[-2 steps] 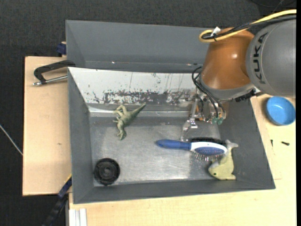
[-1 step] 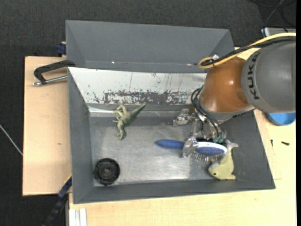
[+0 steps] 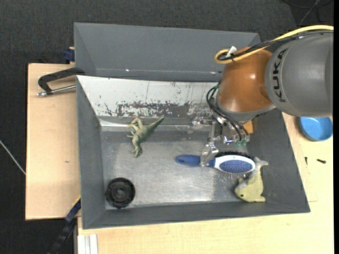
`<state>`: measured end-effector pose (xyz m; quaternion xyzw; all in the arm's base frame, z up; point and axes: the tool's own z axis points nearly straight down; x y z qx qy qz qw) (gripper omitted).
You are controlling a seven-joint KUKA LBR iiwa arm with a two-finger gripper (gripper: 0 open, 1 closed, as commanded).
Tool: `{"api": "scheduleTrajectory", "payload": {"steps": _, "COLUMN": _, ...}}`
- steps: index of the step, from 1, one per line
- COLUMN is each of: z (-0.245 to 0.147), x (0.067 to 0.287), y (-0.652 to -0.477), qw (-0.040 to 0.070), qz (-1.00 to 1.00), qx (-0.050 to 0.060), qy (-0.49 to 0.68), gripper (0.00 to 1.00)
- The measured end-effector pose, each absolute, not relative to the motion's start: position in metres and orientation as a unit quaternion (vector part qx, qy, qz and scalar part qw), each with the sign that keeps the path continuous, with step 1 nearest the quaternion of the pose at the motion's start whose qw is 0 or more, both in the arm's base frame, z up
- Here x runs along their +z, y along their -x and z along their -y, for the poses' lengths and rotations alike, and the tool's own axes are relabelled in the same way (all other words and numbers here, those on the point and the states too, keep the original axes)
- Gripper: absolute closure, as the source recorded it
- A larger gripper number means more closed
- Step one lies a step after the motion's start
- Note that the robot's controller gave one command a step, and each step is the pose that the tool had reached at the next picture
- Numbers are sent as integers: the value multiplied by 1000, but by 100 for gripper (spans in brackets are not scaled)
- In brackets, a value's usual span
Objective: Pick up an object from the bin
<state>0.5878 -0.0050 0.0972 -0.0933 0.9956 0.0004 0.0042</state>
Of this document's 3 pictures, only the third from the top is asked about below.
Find blue bowl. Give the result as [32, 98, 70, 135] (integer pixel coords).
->
[299, 116, 334, 142]

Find yellow-green plush fish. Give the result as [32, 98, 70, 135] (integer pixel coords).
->
[234, 157, 269, 203]

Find black round ribbed cap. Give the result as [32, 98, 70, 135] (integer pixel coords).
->
[105, 177, 136, 210]

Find grey metal bin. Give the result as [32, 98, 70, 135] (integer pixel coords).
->
[73, 22, 311, 230]

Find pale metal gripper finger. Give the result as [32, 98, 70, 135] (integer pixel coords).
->
[200, 144, 212, 168]
[209, 143, 220, 159]

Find blue and white hairbrush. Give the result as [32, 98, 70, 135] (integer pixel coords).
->
[175, 153, 256, 175]

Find green toy dinosaur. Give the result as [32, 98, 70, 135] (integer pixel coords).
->
[126, 116, 165, 158]

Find pale wood board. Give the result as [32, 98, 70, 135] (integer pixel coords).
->
[25, 63, 82, 221]

